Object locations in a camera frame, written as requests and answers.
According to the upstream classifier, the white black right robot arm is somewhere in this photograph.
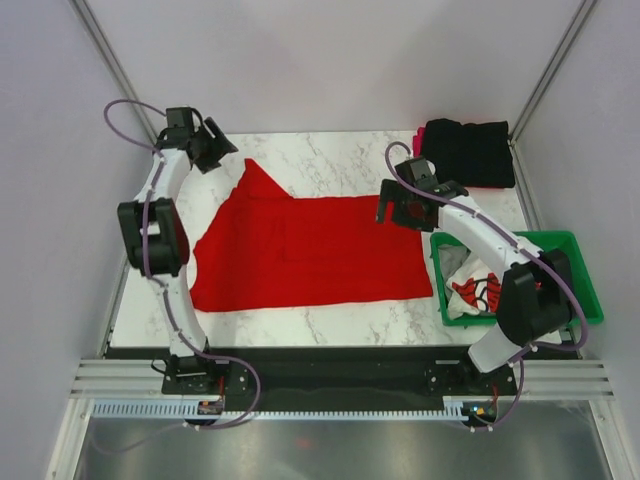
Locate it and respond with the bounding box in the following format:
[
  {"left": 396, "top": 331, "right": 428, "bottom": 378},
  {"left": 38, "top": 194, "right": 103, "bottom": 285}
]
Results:
[{"left": 376, "top": 179, "right": 583, "bottom": 394}]

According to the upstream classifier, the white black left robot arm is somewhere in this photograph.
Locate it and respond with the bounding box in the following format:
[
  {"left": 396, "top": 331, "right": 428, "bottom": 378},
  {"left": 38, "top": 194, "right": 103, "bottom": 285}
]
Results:
[{"left": 117, "top": 107, "right": 238, "bottom": 358}]

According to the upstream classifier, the grey t-shirt in bin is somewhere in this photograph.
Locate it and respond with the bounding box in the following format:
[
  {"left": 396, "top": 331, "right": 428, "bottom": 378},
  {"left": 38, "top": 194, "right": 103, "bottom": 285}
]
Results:
[{"left": 437, "top": 244, "right": 470, "bottom": 281}]

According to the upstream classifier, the folded pink t-shirt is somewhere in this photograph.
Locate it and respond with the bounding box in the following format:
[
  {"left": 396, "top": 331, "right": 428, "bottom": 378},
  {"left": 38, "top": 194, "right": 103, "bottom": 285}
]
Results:
[{"left": 412, "top": 126, "right": 425, "bottom": 157}]

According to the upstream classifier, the folded black t-shirt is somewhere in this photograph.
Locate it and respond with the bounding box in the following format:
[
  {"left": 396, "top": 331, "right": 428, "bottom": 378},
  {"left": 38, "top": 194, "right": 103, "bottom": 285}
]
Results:
[{"left": 419, "top": 118, "right": 516, "bottom": 189}]

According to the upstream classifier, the white red printed t-shirt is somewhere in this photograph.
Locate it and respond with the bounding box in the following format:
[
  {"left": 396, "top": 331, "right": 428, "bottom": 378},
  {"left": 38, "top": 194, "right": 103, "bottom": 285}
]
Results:
[{"left": 446, "top": 254, "right": 501, "bottom": 320}]

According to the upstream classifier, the green plastic bin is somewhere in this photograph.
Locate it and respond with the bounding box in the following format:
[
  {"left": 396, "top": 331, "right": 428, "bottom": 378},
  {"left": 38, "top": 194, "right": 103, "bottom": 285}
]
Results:
[{"left": 430, "top": 230, "right": 604, "bottom": 328}]

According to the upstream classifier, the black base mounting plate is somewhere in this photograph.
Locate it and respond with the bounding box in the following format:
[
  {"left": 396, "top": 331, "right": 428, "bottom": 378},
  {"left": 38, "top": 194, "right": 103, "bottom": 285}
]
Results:
[{"left": 159, "top": 343, "right": 521, "bottom": 401}]

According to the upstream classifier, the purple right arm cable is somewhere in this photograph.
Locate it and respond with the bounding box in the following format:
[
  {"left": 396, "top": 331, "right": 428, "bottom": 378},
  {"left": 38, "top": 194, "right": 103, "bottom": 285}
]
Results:
[{"left": 383, "top": 140, "right": 589, "bottom": 435}]

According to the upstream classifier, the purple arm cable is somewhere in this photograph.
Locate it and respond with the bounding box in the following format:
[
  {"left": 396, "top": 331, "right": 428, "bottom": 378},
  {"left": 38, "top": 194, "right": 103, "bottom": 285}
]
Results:
[
  {"left": 383, "top": 140, "right": 589, "bottom": 435},
  {"left": 102, "top": 99, "right": 263, "bottom": 430}
]

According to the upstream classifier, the aluminium frame post left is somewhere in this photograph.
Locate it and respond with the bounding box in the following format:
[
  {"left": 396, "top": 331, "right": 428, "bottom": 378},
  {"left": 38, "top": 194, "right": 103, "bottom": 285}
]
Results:
[{"left": 68, "top": 0, "right": 157, "bottom": 140}]

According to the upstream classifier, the aluminium frame post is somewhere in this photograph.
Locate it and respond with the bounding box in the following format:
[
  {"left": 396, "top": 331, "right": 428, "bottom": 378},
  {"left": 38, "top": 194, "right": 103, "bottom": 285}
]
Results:
[
  {"left": 509, "top": 0, "right": 599, "bottom": 144},
  {"left": 68, "top": 0, "right": 157, "bottom": 140}
]

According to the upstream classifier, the aluminium rail right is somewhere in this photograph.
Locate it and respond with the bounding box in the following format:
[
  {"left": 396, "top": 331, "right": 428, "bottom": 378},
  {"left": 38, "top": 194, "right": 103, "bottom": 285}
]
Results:
[{"left": 513, "top": 360, "right": 614, "bottom": 401}]

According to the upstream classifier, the aluminium rail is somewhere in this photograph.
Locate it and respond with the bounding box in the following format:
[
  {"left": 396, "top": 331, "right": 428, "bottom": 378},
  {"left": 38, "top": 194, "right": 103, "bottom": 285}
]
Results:
[
  {"left": 69, "top": 357, "right": 171, "bottom": 399},
  {"left": 513, "top": 360, "right": 614, "bottom": 401}
]

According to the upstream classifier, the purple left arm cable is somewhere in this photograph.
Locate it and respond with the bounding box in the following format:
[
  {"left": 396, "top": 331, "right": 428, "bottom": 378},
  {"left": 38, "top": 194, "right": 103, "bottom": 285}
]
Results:
[{"left": 102, "top": 99, "right": 263, "bottom": 430}]

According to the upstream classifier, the aluminium rail left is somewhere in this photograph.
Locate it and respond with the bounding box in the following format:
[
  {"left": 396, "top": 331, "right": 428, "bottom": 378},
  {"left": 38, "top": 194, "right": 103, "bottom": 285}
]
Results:
[{"left": 69, "top": 357, "right": 171, "bottom": 399}]

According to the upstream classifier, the white slotted cable duct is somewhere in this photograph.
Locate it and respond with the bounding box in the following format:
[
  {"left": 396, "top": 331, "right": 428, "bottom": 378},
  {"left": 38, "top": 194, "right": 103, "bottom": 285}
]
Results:
[{"left": 92, "top": 397, "right": 497, "bottom": 421}]

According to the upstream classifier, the aluminium frame post right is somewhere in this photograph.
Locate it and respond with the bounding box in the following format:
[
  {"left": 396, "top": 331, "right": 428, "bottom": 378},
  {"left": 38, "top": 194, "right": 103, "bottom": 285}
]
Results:
[{"left": 509, "top": 0, "right": 599, "bottom": 144}]

